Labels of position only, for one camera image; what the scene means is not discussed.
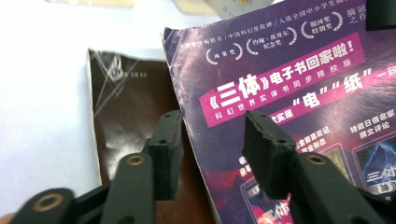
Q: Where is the white book with picture grid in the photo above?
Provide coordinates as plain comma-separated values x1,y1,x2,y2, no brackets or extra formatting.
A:
204,0,276,21

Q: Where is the purple book with pink banner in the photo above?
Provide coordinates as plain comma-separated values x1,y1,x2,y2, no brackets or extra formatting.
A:
160,0,396,224

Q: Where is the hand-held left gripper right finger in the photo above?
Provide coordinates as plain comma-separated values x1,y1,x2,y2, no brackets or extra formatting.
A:
242,110,297,201

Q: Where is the black magazine with red print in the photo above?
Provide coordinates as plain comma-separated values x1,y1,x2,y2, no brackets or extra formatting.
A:
86,48,219,224

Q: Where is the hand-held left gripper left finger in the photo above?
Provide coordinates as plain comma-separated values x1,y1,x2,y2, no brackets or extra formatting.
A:
146,109,185,202

